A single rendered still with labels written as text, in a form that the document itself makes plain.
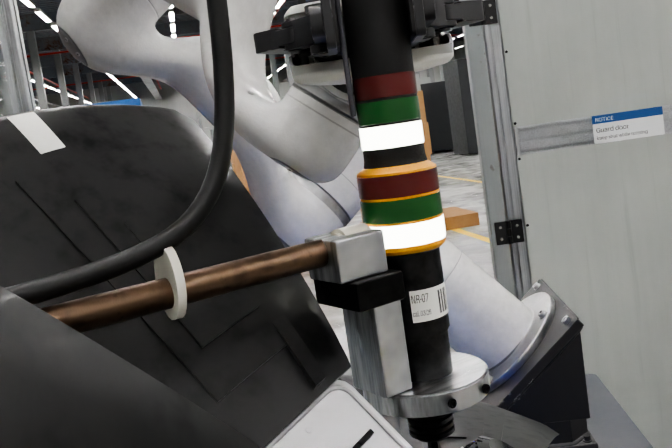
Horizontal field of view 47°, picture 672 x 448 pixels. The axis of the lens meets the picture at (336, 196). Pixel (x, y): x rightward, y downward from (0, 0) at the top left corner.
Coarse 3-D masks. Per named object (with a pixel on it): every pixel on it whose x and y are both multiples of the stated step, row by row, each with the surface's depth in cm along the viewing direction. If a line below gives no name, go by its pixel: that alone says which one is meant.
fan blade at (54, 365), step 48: (0, 288) 15; (0, 336) 15; (48, 336) 16; (0, 384) 14; (48, 384) 15; (96, 384) 16; (144, 384) 18; (0, 432) 14; (48, 432) 15; (96, 432) 16; (144, 432) 17; (192, 432) 18
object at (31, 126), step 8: (32, 112) 44; (16, 120) 43; (24, 120) 43; (32, 120) 43; (40, 120) 43; (24, 128) 42; (32, 128) 43; (40, 128) 43; (48, 128) 43; (32, 136) 42; (40, 136) 42; (48, 136) 43; (56, 136) 43; (32, 144) 42; (40, 144) 42; (48, 144) 42; (56, 144) 43; (40, 152) 42
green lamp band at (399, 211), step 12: (360, 204) 41; (372, 204) 40; (384, 204) 40; (396, 204) 39; (408, 204) 39; (420, 204) 40; (432, 204) 40; (372, 216) 40; (384, 216) 40; (396, 216) 39; (408, 216) 39; (420, 216) 40; (432, 216) 40
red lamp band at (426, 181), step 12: (432, 168) 40; (360, 180) 41; (372, 180) 40; (384, 180) 39; (396, 180) 39; (408, 180) 39; (420, 180) 39; (432, 180) 40; (360, 192) 41; (372, 192) 40; (384, 192) 39; (396, 192) 39; (408, 192) 39; (420, 192) 40
